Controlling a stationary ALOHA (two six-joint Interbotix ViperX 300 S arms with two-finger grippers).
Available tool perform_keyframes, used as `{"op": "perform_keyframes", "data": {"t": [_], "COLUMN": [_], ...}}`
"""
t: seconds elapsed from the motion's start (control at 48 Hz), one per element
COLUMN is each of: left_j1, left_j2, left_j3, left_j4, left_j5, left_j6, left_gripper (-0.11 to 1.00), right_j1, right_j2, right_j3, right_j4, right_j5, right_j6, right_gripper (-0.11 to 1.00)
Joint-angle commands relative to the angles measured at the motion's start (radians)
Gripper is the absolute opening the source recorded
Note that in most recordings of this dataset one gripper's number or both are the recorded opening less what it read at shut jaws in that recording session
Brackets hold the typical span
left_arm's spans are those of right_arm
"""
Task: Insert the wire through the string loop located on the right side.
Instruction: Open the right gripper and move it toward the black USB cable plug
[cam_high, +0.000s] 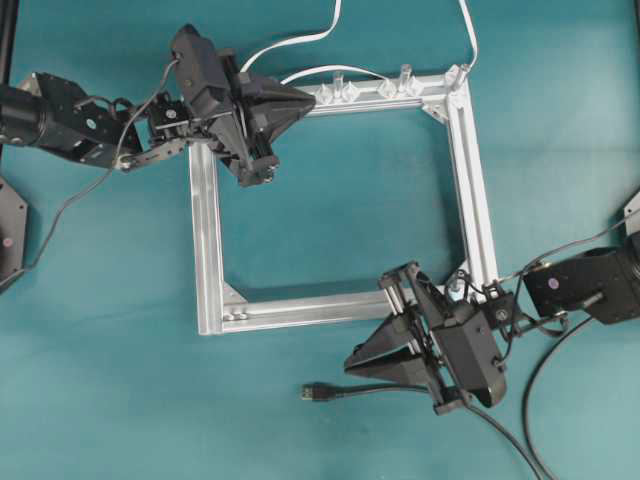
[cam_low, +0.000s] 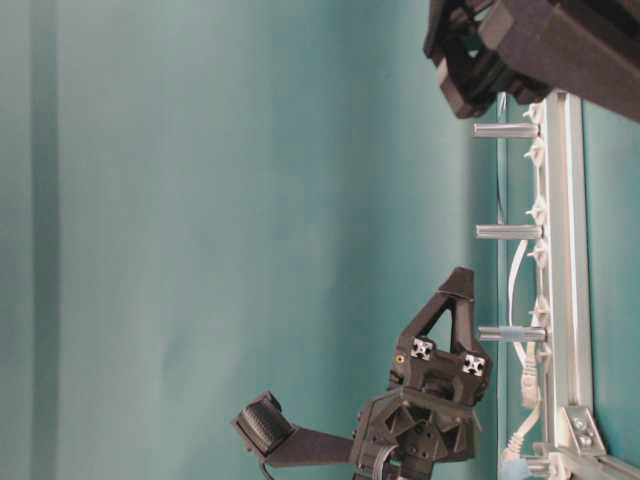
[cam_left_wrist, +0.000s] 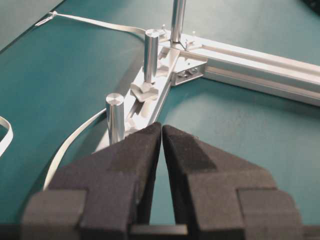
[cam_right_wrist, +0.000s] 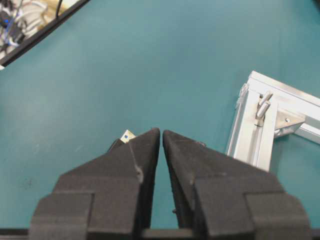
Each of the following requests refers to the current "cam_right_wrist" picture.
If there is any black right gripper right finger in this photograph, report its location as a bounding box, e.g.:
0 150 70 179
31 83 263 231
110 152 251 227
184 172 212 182
162 130 313 240

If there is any bundle of background cables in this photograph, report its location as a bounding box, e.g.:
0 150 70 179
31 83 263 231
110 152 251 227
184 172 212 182
0 0 73 60

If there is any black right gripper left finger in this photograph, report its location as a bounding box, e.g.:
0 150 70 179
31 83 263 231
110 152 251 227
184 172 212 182
29 128 160 240

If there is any black USB cable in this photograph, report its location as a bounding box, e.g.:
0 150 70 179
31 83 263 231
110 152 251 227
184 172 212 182
106 128 137 153

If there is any aluminium extrusion frame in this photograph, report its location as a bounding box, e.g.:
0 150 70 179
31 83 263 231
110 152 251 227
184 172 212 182
225 71 320 171

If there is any black table edge rail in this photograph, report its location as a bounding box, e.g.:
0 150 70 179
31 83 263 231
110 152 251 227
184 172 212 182
0 0 89 67

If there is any white cable clip on frame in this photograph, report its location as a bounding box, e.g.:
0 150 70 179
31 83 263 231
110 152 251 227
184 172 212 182
255 91 273 127

